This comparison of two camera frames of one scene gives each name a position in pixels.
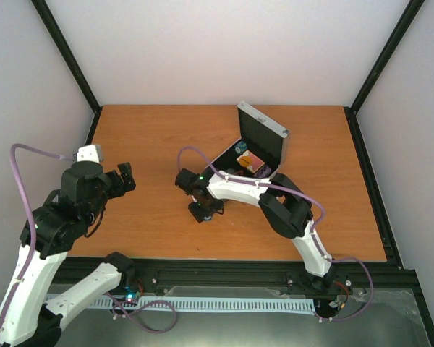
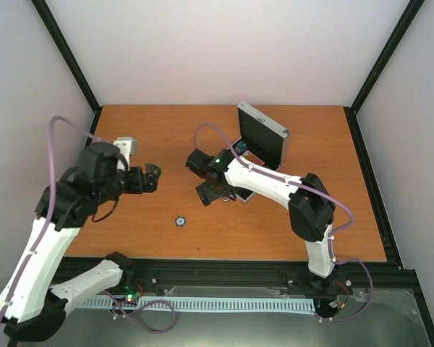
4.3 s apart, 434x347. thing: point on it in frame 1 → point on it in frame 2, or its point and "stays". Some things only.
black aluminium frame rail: x=82 y=274 stays
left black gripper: x=120 y=186 → x=140 y=184
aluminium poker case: x=261 y=150 stays
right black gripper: x=199 y=215 → x=208 y=196
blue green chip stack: x=241 y=147 stays
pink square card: x=250 y=161 stays
